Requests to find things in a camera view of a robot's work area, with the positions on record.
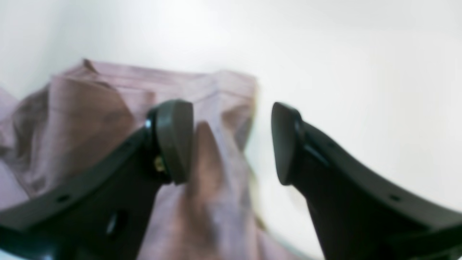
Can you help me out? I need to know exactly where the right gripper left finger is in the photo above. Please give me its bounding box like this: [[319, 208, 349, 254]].
[[0, 100, 194, 260]]

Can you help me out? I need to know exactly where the mauve t-shirt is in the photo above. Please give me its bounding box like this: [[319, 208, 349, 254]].
[[1, 60, 299, 260]]

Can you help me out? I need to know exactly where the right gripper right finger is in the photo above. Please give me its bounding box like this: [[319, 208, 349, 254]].
[[271, 102, 462, 260]]

